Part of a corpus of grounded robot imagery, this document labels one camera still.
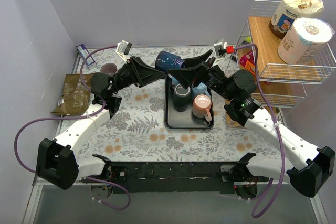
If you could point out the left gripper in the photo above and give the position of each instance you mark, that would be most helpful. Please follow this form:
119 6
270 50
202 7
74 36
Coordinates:
132 70

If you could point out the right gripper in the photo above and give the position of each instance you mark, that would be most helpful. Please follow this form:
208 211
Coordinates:
206 69

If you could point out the light blue faceted mug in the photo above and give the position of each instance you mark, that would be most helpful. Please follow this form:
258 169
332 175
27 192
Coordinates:
198 90

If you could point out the dark blue mug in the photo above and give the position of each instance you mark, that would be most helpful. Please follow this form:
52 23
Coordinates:
166 60

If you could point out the purple mug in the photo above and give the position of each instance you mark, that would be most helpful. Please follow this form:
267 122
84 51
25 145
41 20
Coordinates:
109 69

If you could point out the pink mug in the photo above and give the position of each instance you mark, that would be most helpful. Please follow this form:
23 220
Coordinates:
201 107

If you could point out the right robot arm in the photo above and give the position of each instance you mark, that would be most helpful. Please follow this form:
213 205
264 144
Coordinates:
305 166

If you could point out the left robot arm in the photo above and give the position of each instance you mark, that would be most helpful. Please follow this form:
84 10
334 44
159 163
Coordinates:
58 161

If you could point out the blue white mug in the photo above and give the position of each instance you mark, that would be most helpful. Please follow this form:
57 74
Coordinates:
174 81

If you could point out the dark grey mug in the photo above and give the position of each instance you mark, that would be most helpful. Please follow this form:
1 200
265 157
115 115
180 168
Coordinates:
181 97

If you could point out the black tray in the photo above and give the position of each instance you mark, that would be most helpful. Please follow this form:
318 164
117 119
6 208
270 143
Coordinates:
181 117

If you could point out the small purple white box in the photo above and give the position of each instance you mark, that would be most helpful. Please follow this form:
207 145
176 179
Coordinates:
84 53

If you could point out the floral table mat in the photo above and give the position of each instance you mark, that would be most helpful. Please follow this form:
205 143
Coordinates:
137 132

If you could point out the pink orange box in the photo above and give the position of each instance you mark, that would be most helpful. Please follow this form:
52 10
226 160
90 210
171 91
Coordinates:
246 59

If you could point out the brown snack bag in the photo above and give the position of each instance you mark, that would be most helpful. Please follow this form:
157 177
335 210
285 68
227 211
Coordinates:
75 97

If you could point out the wrapped white toilet roll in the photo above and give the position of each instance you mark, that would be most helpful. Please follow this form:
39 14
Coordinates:
304 40

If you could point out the brown printed toilet roll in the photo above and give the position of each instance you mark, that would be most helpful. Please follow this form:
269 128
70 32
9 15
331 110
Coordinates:
289 10

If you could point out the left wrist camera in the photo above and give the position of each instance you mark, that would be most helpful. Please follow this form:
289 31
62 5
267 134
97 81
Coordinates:
123 49

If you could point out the wire wooden shelf rack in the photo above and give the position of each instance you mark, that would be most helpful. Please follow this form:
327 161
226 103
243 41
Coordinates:
283 85

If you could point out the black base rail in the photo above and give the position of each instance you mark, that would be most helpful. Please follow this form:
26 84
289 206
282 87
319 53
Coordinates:
166 177

